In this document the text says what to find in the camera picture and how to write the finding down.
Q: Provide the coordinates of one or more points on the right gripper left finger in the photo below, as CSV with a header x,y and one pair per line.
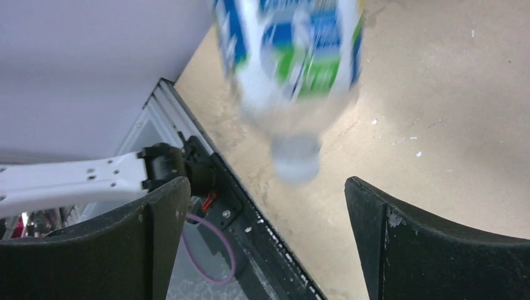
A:
x,y
125,253

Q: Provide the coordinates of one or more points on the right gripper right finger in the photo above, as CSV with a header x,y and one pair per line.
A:
x,y
409,253

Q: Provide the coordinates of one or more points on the red white label bottle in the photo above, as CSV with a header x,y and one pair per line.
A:
x,y
294,67

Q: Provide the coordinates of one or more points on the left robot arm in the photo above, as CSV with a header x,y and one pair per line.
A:
x,y
33,187

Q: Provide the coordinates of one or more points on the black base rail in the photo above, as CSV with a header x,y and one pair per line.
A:
x,y
227,249

